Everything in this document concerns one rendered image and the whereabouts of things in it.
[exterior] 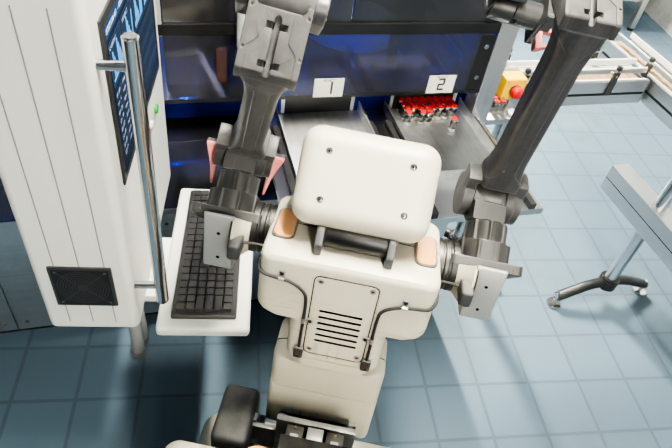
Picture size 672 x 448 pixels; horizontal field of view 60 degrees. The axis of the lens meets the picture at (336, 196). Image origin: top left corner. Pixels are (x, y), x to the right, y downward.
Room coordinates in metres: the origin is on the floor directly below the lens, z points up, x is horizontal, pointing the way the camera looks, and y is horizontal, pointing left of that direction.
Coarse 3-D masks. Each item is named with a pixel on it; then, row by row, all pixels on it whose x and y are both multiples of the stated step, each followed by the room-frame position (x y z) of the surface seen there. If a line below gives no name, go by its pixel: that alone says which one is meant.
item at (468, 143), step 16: (384, 112) 1.52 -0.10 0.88; (464, 112) 1.58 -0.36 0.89; (400, 128) 1.41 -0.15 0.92; (416, 128) 1.47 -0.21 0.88; (432, 128) 1.48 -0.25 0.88; (464, 128) 1.51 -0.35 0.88; (480, 128) 1.48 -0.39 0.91; (432, 144) 1.40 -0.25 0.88; (448, 144) 1.41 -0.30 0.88; (464, 144) 1.43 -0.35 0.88; (480, 144) 1.44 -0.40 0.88; (448, 160) 1.34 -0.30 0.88; (464, 160) 1.35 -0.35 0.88; (480, 160) 1.36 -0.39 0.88; (448, 176) 1.25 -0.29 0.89
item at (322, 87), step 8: (320, 80) 1.38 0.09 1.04; (328, 80) 1.39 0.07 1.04; (336, 80) 1.40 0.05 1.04; (344, 80) 1.40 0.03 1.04; (320, 88) 1.38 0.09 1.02; (328, 88) 1.39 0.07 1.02; (336, 88) 1.40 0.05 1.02; (320, 96) 1.38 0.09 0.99; (328, 96) 1.39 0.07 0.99; (336, 96) 1.40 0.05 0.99
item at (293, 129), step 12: (276, 108) 1.40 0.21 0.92; (360, 108) 1.48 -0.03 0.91; (276, 120) 1.39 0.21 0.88; (288, 120) 1.40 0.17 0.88; (300, 120) 1.41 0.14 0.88; (312, 120) 1.42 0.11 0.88; (324, 120) 1.43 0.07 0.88; (336, 120) 1.44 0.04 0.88; (348, 120) 1.45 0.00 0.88; (360, 120) 1.46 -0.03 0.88; (288, 132) 1.34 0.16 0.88; (300, 132) 1.35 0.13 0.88; (372, 132) 1.37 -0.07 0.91; (288, 144) 1.24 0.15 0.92; (300, 144) 1.29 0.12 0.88; (288, 156) 1.22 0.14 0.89
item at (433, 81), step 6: (432, 78) 1.50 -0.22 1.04; (438, 78) 1.51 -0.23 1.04; (450, 78) 1.52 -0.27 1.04; (432, 84) 1.50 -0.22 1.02; (450, 84) 1.52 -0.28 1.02; (426, 90) 1.50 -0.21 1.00; (432, 90) 1.50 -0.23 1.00; (438, 90) 1.51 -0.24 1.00; (444, 90) 1.52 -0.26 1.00; (450, 90) 1.52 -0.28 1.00
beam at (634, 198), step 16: (608, 176) 1.92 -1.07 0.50; (624, 176) 1.86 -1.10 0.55; (608, 192) 1.88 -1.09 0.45; (624, 192) 1.82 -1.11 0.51; (640, 192) 1.78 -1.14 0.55; (624, 208) 1.78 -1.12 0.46; (640, 208) 1.73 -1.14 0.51; (640, 224) 1.69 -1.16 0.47; (656, 224) 1.64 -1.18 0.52; (656, 240) 1.61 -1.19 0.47
